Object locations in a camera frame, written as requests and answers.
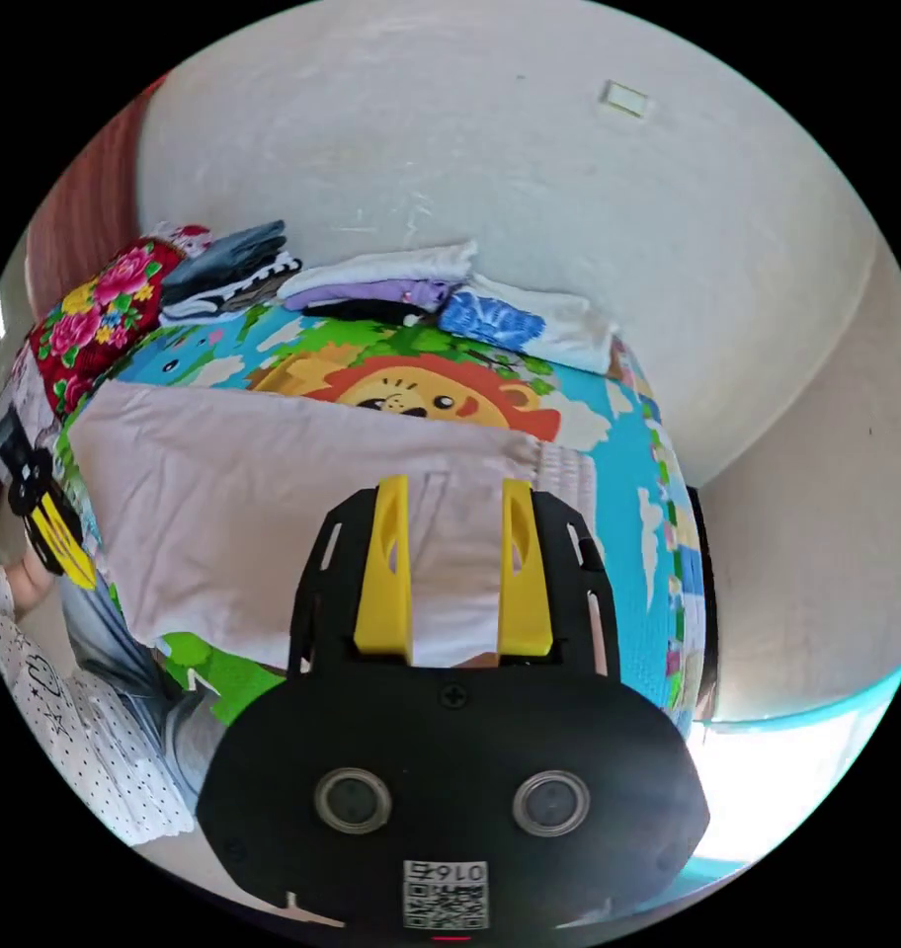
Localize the person's body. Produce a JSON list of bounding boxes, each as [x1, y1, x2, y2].
[[0, 574, 229, 849]]

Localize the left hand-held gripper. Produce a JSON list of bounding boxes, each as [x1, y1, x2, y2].
[[5, 445, 98, 593]]

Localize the reddish brown curtain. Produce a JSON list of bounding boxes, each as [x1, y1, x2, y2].
[[23, 73, 172, 321]]

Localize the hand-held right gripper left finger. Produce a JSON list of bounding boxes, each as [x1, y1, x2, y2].
[[353, 475, 414, 662]]

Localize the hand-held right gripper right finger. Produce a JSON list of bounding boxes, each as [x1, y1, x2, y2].
[[496, 478, 555, 658]]

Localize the red floral rolled blanket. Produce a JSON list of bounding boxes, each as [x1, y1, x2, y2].
[[26, 235, 191, 425]]

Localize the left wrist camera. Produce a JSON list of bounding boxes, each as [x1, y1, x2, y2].
[[0, 362, 54, 487]]

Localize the white wall switch plate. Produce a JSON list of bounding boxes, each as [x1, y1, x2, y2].
[[597, 78, 653, 121]]

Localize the pink pants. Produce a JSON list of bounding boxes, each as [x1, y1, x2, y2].
[[64, 383, 599, 670]]

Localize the pile of clothes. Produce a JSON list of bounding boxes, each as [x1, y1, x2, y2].
[[156, 218, 620, 376]]

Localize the bed with animal print mat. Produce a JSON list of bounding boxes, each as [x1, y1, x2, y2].
[[48, 295, 720, 744]]

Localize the person's left hand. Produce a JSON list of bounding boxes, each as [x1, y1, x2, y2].
[[7, 551, 57, 622]]

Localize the window with teal frame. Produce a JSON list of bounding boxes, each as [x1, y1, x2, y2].
[[684, 663, 901, 894]]

